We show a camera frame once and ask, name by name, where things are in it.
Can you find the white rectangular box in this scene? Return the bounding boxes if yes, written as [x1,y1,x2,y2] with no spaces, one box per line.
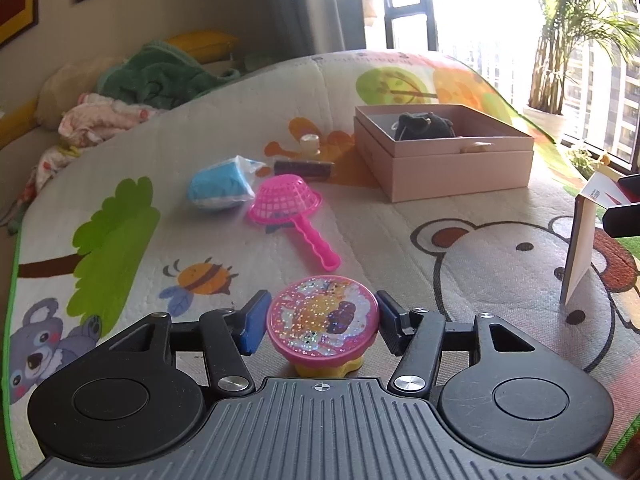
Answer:
[559,171,628,307]

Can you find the pink toy strainer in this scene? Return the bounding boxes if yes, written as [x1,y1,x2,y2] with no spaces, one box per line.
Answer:
[247,174,342,270]

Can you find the pink patterned cloth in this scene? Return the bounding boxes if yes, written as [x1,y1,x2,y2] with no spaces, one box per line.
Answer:
[57,92,161,148]

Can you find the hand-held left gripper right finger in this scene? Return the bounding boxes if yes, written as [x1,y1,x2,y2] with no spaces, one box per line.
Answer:
[375,290,540,398]

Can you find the dark purple snack bar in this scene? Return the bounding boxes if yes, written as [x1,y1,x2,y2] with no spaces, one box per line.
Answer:
[273,159,333,182]

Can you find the printed animal play mat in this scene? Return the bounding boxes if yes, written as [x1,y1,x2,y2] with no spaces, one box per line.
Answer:
[0,50,640,480]

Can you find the small potted plant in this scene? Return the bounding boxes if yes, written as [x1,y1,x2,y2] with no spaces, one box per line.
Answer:
[570,145,611,171]

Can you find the yellow plush toy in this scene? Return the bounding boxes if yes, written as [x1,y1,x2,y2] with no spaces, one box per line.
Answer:
[0,100,41,151]

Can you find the pink glitter toy pot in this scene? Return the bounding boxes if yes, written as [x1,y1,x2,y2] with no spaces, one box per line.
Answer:
[265,276,381,378]

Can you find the black window frame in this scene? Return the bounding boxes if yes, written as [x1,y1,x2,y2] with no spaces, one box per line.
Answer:
[380,0,441,53]

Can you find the floral white cloth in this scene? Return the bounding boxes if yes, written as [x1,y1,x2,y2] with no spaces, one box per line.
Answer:
[20,145,81,211]

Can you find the blue clear-wrapped packet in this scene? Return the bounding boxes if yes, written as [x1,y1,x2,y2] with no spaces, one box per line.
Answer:
[187,156,268,212]

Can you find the green blanket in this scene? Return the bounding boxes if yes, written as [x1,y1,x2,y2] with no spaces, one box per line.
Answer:
[97,40,241,111]

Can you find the black plush toy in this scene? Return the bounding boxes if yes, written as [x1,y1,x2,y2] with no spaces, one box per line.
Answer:
[392,111,456,141]

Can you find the beige pillow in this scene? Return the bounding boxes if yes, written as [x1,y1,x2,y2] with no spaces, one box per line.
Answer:
[37,55,126,128]

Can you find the grey curtain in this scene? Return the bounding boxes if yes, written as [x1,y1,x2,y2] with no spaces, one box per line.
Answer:
[295,0,366,56]

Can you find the pink cardboard box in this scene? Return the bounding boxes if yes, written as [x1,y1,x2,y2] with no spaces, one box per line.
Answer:
[353,103,536,203]

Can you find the potted bamboo plant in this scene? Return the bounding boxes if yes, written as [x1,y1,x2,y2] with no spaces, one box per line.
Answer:
[522,0,640,136]

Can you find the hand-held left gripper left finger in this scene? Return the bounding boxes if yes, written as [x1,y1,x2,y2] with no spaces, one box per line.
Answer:
[102,290,272,397]

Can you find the yellow pillow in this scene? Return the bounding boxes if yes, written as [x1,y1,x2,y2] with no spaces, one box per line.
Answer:
[165,30,241,63]

